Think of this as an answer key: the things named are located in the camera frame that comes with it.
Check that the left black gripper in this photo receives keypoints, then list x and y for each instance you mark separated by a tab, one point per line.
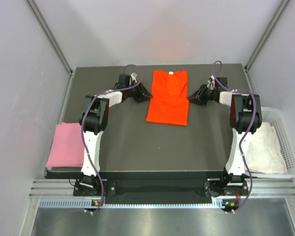
142	92

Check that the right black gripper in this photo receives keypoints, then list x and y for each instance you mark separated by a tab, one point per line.
197	97

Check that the orange t-shirt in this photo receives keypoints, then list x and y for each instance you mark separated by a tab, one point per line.
169	104

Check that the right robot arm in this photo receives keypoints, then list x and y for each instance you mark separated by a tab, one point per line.
245	118

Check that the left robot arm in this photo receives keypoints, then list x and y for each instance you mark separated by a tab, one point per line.
94	121

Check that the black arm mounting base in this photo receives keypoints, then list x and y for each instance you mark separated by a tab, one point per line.
197	183

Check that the white plastic basket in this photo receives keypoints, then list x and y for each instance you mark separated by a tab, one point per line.
287	146

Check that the white t-shirt in basket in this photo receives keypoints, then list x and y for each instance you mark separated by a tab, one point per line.
264	154

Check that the folded pink t-shirt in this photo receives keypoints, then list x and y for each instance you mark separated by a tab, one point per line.
67	148

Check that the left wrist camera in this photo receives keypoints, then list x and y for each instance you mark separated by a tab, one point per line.
133	78

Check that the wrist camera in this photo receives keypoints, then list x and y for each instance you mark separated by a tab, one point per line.
211	80
133	78

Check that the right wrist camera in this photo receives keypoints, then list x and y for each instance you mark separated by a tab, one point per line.
211	80

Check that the slotted cable duct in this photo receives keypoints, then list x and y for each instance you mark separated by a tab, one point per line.
94	204

